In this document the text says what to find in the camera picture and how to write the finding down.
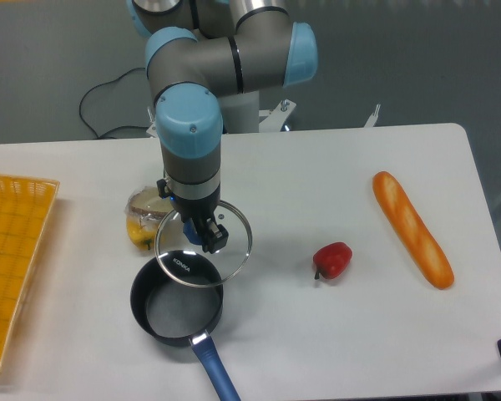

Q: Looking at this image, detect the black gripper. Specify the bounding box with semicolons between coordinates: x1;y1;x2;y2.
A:
156;177;228;254

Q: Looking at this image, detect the glass pot lid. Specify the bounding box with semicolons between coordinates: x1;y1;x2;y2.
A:
154;200;253;288

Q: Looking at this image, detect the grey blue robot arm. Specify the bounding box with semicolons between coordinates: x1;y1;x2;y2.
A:
127;1;318;253

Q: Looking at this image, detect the yellow bell pepper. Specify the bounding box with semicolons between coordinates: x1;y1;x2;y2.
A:
126;216;159;251

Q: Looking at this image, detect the red bell pepper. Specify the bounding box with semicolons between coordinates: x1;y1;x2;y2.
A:
312;241;353;288

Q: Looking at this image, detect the baguette bread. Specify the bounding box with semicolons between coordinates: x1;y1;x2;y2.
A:
372;171;454;290

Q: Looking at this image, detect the yellow wicker basket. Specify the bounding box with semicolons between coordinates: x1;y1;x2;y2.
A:
0;175;59;372

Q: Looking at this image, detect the black saucepan blue handle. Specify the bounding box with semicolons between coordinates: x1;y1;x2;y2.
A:
130;251;240;400

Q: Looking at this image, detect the black cable on floor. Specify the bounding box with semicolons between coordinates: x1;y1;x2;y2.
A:
78;66;151;140

